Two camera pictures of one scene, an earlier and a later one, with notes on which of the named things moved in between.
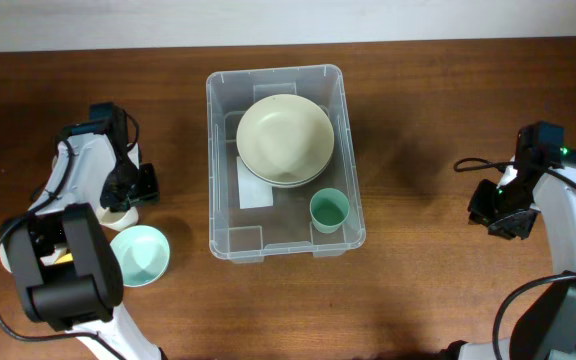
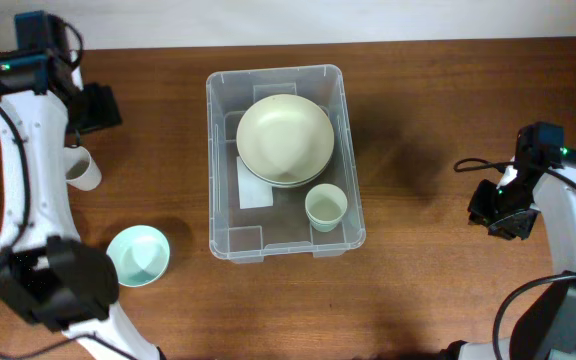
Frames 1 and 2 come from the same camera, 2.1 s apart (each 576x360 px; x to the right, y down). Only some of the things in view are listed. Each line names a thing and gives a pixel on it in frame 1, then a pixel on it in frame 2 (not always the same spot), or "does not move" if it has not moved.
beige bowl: x=285 y=160 does not move
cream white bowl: x=285 y=139 does not move
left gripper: x=149 y=190 to x=107 y=111
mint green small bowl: x=143 y=254 does not move
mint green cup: x=329 y=208 does not move
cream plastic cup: x=117 y=221 to x=325 y=205
